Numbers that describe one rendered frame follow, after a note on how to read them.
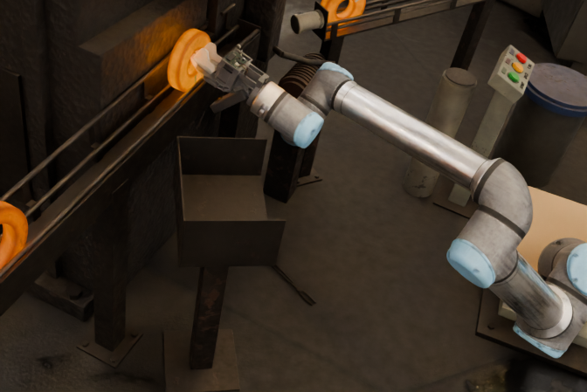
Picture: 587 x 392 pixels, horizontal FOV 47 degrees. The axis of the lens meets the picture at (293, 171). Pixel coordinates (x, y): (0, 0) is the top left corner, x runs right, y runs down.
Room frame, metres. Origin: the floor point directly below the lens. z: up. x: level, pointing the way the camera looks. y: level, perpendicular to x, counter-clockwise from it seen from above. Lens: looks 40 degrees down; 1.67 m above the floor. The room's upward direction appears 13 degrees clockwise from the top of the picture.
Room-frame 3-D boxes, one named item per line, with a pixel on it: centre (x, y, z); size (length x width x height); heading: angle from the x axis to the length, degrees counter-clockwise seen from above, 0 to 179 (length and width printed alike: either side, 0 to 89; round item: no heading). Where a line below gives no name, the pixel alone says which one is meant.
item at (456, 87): (2.08, -0.49, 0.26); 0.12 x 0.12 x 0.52
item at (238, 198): (1.08, 0.13, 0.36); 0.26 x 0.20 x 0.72; 18
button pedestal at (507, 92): (2.07, -0.65, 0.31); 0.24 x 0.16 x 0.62; 163
